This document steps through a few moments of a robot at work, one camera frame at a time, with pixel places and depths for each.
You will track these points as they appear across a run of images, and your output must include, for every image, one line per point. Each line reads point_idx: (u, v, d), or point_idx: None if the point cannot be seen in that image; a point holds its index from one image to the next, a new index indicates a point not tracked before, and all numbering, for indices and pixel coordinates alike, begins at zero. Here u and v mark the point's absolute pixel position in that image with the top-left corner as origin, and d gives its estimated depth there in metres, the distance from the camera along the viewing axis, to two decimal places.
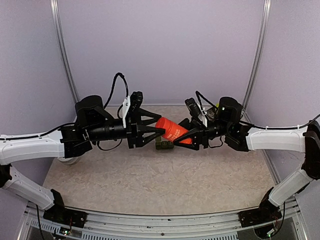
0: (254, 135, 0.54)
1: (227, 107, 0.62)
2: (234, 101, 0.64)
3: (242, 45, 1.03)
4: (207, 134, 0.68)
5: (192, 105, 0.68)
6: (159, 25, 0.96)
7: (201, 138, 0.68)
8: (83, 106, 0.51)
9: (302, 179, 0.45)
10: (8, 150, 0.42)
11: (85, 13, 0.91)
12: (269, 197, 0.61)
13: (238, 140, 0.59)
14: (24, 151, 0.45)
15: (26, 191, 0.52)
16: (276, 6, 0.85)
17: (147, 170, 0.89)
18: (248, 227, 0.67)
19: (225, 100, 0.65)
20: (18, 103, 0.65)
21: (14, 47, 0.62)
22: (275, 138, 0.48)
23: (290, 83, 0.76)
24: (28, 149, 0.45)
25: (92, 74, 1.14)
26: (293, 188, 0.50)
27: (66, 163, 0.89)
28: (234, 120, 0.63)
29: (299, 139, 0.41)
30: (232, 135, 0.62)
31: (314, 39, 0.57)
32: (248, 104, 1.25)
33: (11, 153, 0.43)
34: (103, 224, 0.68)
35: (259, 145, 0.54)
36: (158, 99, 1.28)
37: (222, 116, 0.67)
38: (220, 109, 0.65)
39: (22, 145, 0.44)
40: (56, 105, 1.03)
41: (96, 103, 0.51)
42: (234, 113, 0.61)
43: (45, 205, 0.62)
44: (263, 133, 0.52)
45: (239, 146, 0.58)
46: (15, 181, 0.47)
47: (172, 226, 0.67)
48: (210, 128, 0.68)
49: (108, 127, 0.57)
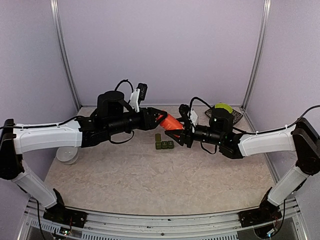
0: (245, 141, 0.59)
1: (219, 118, 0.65)
2: (224, 112, 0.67)
3: (242, 45, 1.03)
4: (193, 136, 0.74)
5: (183, 112, 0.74)
6: (159, 25, 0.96)
7: (188, 140, 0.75)
8: (108, 99, 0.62)
9: (298, 176, 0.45)
10: (29, 137, 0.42)
11: (85, 13, 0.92)
12: (268, 197, 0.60)
13: (232, 149, 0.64)
14: (43, 139, 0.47)
15: (34, 185, 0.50)
16: (276, 6, 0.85)
17: (147, 170, 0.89)
18: (248, 227, 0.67)
19: (215, 111, 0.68)
20: (18, 103, 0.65)
21: (14, 47, 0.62)
22: (265, 140, 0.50)
23: (290, 83, 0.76)
24: (48, 138, 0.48)
25: (92, 73, 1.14)
26: (292, 186, 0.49)
27: (66, 163, 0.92)
28: (227, 130, 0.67)
29: (287, 138, 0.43)
30: (225, 144, 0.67)
31: (314, 39, 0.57)
32: (248, 104, 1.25)
33: (28, 142, 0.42)
34: (103, 224, 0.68)
35: (252, 149, 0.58)
36: (158, 99, 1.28)
37: (213, 126, 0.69)
38: (212, 120, 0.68)
39: (41, 133, 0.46)
40: (56, 105, 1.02)
41: (120, 98, 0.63)
42: (226, 123, 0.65)
43: (48, 204, 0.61)
44: (253, 138, 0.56)
45: (233, 155, 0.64)
46: (26, 174, 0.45)
47: (172, 226, 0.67)
48: (198, 132, 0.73)
49: (126, 120, 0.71)
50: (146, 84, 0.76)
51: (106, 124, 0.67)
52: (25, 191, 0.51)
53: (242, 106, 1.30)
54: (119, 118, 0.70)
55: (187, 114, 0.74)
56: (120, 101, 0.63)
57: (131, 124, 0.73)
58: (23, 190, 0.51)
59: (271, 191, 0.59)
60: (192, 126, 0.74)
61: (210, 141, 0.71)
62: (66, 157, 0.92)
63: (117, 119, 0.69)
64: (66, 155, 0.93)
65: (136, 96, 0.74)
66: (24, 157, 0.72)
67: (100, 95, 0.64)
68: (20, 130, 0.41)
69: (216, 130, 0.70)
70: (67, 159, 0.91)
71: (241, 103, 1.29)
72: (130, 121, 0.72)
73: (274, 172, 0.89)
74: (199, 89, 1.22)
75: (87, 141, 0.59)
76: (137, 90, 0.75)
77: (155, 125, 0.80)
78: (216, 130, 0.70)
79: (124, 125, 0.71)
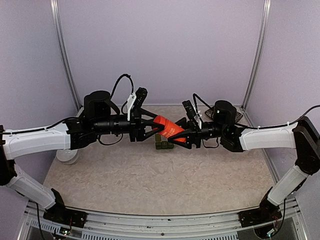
0: (246, 135, 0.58)
1: (223, 110, 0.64)
2: (227, 104, 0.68)
3: (242, 45, 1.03)
4: (200, 134, 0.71)
5: (188, 108, 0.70)
6: (159, 25, 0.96)
7: (193, 138, 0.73)
8: (93, 99, 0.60)
9: (297, 176, 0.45)
10: (16, 143, 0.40)
11: (85, 13, 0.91)
12: (268, 195, 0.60)
13: (233, 142, 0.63)
14: (32, 144, 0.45)
15: (28, 189, 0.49)
16: (276, 6, 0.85)
17: (147, 170, 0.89)
18: (248, 227, 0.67)
19: (219, 103, 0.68)
20: (18, 103, 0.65)
21: (13, 48, 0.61)
22: (265, 136, 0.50)
23: (290, 83, 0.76)
24: (36, 142, 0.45)
25: (92, 73, 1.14)
26: (290, 186, 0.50)
27: (66, 163, 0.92)
28: (229, 123, 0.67)
29: (289, 135, 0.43)
30: (227, 137, 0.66)
31: (314, 39, 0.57)
32: (248, 104, 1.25)
33: (17, 148, 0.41)
34: (103, 224, 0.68)
35: (252, 144, 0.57)
36: (158, 99, 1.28)
37: (217, 118, 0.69)
38: (215, 112, 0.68)
39: (29, 138, 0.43)
40: (56, 104, 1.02)
41: (105, 97, 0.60)
42: (229, 116, 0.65)
43: (47, 205, 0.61)
44: (254, 133, 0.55)
45: (234, 148, 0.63)
46: (19, 178, 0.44)
47: (172, 226, 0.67)
48: (204, 128, 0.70)
49: (112, 122, 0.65)
50: (146, 91, 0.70)
51: (93, 124, 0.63)
52: (21, 194, 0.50)
53: (242, 106, 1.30)
54: (105, 119, 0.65)
55: (193, 110, 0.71)
56: (106, 100, 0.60)
57: (118, 128, 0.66)
58: (19, 193, 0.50)
59: (271, 191, 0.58)
60: (199, 121, 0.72)
61: (213, 135, 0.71)
62: (66, 157, 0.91)
63: (104, 121, 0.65)
64: (66, 156, 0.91)
65: (130, 103, 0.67)
66: (23, 158, 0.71)
67: (86, 95, 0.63)
68: (8, 137, 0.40)
69: (219, 122, 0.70)
70: (66, 159, 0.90)
71: (241, 103, 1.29)
72: (117, 124, 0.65)
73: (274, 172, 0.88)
74: (199, 89, 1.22)
75: (76, 142, 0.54)
76: (133, 97, 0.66)
77: (145, 137, 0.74)
78: (220, 122, 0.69)
79: (110, 128, 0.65)
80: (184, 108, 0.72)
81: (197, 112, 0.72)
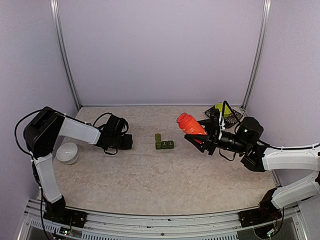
0: (269, 155, 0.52)
1: (250, 130, 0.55)
2: (257, 121, 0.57)
3: (242, 44, 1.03)
4: (217, 143, 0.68)
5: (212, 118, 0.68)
6: (159, 24, 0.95)
7: (209, 146, 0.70)
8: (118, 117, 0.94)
9: (311, 190, 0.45)
10: (70, 123, 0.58)
11: (85, 13, 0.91)
12: (272, 199, 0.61)
13: (255, 162, 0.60)
14: (76, 128, 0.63)
15: (50, 174, 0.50)
16: (276, 6, 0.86)
17: (147, 170, 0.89)
18: (248, 227, 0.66)
19: (247, 120, 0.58)
20: (19, 104, 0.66)
21: (12, 48, 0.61)
22: (288, 158, 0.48)
23: (290, 82, 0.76)
24: (78, 128, 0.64)
25: (92, 73, 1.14)
26: (304, 194, 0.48)
27: (66, 163, 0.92)
28: (253, 143, 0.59)
29: (315, 159, 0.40)
30: (249, 156, 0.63)
31: (315, 39, 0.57)
32: (248, 104, 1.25)
33: (68, 126, 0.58)
34: (103, 224, 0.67)
35: (275, 166, 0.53)
36: (158, 99, 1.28)
37: (241, 135, 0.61)
38: (241, 130, 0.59)
39: (77, 123, 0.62)
40: (56, 104, 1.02)
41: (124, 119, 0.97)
42: (255, 136, 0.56)
43: (54, 198, 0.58)
44: (278, 154, 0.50)
45: (255, 168, 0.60)
46: (51, 158, 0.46)
47: (172, 225, 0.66)
48: (223, 138, 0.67)
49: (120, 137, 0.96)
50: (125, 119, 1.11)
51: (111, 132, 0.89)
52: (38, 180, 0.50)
53: (242, 106, 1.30)
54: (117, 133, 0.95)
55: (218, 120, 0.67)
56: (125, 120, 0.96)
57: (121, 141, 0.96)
58: (37, 179, 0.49)
59: (276, 195, 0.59)
60: (219, 133, 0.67)
61: (235, 149, 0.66)
62: (66, 157, 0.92)
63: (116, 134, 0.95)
64: (66, 155, 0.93)
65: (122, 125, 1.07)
66: (24, 158, 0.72)
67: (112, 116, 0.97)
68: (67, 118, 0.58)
69: (241, 140, 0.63)
70: (66, 159, 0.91)
71: (241, 104, 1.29)
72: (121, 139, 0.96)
73: (274, 172, 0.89)
74: (199, 89, 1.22)
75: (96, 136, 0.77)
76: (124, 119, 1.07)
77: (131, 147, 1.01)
78: (243, 139, 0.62)
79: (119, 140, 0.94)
80: (210, 117, 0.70)
81: (222, 125, 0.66)
